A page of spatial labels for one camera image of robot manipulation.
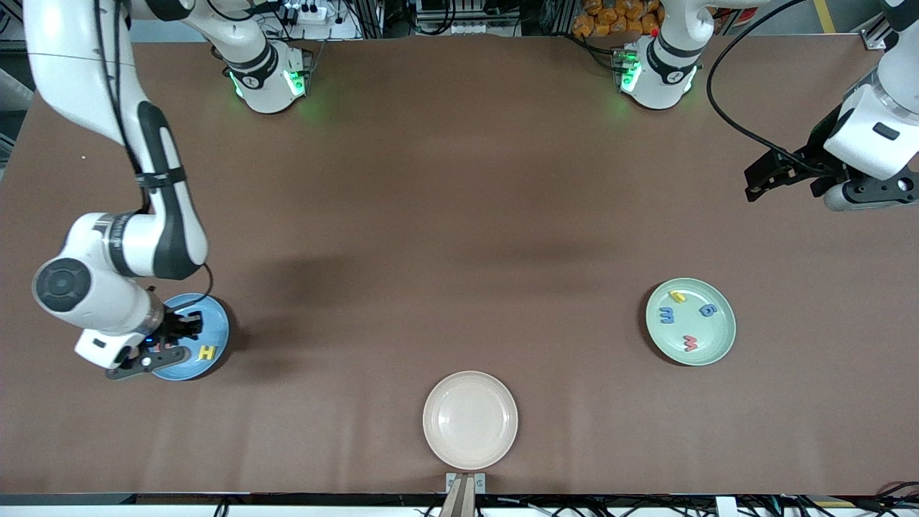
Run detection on blue plate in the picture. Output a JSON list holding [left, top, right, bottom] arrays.
[[152, 293, 230, 381]]

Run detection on green plate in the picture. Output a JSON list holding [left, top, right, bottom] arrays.
[[645, 278, 737, 367]]

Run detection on beige plate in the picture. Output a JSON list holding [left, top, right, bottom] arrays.
[[422, 371, 519, 471]]

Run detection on orange snack bags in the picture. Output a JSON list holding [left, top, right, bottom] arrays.
[[573, 0, 661, 38]]

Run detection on background electronics rack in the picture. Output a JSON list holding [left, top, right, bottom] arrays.
[[413, 0, 507, 37]]

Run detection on aluminium frame profile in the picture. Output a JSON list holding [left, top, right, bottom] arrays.
[[860, 11, 898, 51]]

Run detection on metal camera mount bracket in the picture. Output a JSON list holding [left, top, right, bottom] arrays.
[[446, 472, 486, 517]]

